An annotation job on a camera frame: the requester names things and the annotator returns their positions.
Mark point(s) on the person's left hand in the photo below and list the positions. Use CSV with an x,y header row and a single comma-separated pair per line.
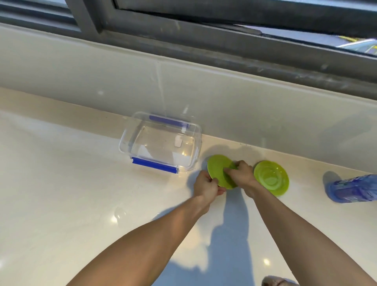
x,y
206,187

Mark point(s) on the person's right hand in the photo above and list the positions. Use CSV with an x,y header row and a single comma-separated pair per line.
x,y
244,176

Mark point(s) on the person's left fingers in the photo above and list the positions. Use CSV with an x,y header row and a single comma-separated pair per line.
x,y
216,185

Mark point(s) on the person's right fingers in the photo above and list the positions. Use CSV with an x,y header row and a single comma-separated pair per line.
x,y
232,171

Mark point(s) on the green scrub sponge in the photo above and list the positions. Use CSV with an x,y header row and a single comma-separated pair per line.
x,y
231,168

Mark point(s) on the green plastic plate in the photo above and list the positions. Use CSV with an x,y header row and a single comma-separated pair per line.
x,y
219,171
271,177

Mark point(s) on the person's right forearm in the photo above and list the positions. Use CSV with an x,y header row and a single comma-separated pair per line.
x,y
303,235

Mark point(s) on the person's left forearm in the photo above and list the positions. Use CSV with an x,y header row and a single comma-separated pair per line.
x,y
141,244

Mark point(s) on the clear container with blue clips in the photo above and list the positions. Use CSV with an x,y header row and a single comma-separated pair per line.
x,y
160,144

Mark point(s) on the person's foot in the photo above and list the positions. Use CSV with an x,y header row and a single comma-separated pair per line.
x,y
276,281

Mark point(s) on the blue plastic bottle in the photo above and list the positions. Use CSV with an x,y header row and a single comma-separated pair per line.
x,y
352,188

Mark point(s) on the dark grey window frame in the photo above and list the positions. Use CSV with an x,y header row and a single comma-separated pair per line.
x,y
223,32

